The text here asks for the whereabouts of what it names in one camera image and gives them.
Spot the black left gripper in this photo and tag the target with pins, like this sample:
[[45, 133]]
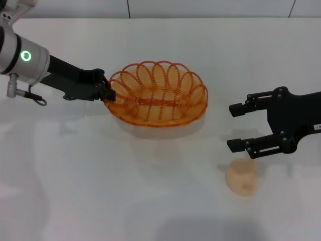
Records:
[[75, 82]]

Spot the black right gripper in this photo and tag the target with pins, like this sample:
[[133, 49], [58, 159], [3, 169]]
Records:
[[293, 118]]

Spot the pale beige bread bun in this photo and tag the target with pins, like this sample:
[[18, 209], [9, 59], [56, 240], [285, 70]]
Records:
[[240, 178]]

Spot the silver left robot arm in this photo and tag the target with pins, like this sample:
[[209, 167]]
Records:
[[15, 50]]

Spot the white tablecloth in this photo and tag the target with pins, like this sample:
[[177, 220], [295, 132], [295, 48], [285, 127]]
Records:
[[175, 188]]

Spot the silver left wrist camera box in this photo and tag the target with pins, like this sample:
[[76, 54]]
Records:
[[22, 6]]

